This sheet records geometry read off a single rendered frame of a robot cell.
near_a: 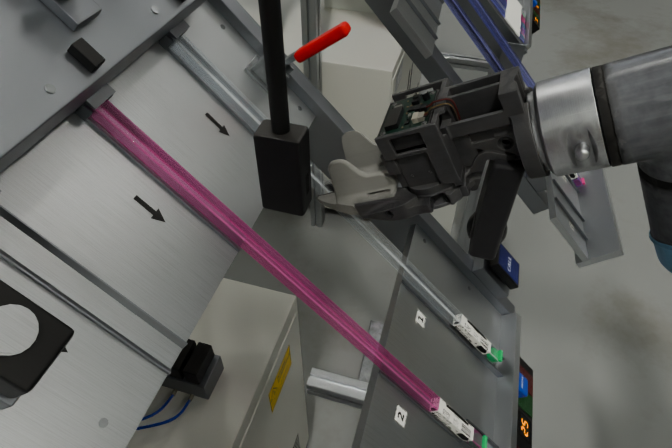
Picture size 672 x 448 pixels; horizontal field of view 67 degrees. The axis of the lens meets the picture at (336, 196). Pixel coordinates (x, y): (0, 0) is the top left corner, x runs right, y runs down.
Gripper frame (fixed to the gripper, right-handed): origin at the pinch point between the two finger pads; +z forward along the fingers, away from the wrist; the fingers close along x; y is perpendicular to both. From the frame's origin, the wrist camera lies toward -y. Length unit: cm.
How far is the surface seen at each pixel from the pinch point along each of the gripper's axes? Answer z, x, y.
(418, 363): -3.5, 8.0, -17.0
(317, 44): -3.4, -5.3, 13.2
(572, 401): -1, -40, -109
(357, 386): 29, -12, -56
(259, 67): 3.4, -5.1, 13.3
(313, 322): 63, -44, -75
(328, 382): 35, -12, -54
